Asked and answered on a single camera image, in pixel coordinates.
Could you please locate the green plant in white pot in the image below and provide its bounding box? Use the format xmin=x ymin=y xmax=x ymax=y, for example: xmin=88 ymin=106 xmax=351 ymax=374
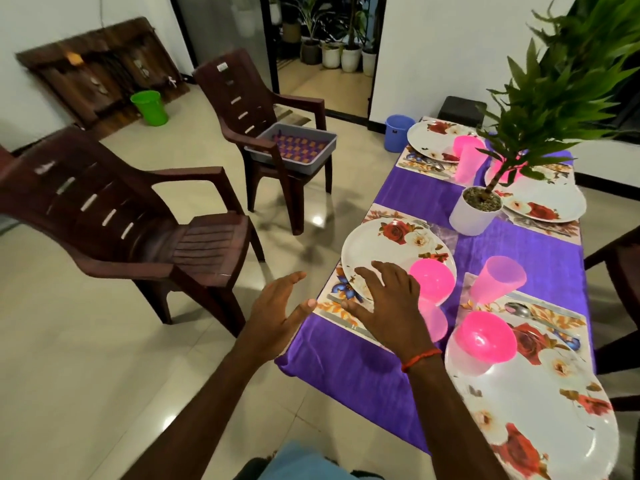
xmin=449 ymin=0 xmax=640 ymax=237

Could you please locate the green plastic bucket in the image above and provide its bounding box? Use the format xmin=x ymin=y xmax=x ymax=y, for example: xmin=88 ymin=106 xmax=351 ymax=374
xmin=130 ymin=89 xmax=170 ymax=128

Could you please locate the checkered purple orange cloth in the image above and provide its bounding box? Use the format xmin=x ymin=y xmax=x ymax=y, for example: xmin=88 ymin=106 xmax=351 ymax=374
xmin=270 ymin=133 xmax=329 ymax=164

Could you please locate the blue plastic bucket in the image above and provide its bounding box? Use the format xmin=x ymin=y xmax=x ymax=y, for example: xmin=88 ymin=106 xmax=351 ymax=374
xmin=384 ymin=115 xmax=417 ymax=154

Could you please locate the pink plastic bowl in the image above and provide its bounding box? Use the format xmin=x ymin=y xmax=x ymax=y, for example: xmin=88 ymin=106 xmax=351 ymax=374
xmin=454 ymin=311 xmax=519 ymax=364

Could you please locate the red wrist thread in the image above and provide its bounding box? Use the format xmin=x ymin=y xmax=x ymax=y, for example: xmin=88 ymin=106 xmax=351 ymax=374
xmin=400 ymin=347 xmax=443 ymax=373

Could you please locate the person's teal t-shirt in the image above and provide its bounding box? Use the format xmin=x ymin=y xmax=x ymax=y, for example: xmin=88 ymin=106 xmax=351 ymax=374
xmin=258 ymin=441 xmax=356 ymax=480

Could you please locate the person's left forearm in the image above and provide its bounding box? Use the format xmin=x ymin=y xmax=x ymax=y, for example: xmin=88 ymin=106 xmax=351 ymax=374
xmin=122 ymin=349 xmax=271 ymax=480

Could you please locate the person's left hand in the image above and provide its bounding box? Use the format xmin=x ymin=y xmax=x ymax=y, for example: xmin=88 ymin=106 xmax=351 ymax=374
xmin=235 ymin=269 xmax=319 ymax=364

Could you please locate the person's right hand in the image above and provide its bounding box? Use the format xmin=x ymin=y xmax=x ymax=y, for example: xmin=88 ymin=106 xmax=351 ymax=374
xmin=343 ymin=261 xmax=438 ymax=364

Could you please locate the black stool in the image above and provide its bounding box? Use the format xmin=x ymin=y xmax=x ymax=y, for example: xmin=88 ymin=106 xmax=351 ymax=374
xmin=437 ymin=95 xmax=489 ymax=131

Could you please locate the dark planter pot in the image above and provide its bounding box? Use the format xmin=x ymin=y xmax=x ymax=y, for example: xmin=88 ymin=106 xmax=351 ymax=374
xmin=300 ymin=37 xmax=323 ymax=66

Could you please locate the person's right forearm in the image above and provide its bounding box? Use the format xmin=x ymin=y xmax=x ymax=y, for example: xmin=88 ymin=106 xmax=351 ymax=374
xmin=405 ymin=355 xmax=511 ymax=480

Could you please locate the grey plastic tray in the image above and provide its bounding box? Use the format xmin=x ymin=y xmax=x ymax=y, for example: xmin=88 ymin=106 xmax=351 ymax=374
xmin=245 ymin=121 xmax=338 ymax=176

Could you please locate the purple tablecloth table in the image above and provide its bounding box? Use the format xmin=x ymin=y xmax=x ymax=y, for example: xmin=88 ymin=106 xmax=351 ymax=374
xmin=275 ymin=139 xmax=601 ymax=456

